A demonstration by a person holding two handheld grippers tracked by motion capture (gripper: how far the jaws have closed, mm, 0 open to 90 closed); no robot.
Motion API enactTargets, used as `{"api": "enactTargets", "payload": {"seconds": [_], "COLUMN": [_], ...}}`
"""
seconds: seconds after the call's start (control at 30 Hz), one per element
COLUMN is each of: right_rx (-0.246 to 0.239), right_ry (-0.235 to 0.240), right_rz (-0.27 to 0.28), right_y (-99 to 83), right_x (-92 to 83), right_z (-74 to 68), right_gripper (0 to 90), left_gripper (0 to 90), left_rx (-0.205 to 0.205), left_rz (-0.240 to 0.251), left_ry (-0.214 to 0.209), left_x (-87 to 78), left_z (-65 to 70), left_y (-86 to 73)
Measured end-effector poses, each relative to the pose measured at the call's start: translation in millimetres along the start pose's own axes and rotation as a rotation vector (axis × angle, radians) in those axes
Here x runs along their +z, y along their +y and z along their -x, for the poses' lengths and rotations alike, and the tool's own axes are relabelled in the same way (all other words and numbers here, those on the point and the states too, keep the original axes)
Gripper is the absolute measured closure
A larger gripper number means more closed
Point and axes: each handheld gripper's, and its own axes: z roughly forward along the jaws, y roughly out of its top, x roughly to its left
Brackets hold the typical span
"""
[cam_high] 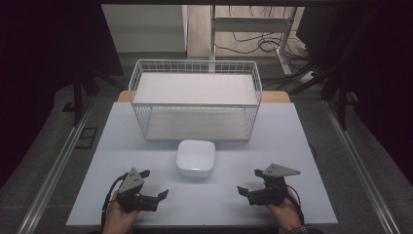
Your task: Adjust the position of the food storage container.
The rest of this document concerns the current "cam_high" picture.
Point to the person's left hand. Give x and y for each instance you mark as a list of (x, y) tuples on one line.
[(119, 216)]

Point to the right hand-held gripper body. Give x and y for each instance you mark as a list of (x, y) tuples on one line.
[(272, 191)]

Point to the aluminium rail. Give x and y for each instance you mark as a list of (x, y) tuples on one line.
[(52, 172), (360, 165)]

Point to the dark curtain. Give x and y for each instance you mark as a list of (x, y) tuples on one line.
[(386, 81), (39, 65)]

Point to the person's right hand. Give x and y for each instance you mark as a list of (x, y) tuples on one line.
[(285, 213)]

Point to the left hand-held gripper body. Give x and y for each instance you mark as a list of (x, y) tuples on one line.
[(131, 182)]

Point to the black tripod stand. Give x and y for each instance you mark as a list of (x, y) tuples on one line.
[(78, 97), (341, 97)]

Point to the white cabinet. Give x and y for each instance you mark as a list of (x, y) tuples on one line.
[(146, 29)]

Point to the white power strip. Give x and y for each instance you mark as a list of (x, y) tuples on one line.
[(307, 76)]

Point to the white square bowl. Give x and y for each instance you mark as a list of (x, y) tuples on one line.
[(195, 159)]

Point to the black floor socket frame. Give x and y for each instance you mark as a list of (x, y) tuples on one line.
[(78, 139)]

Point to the white metal desk frame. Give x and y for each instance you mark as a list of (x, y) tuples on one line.
[(250, 24)]

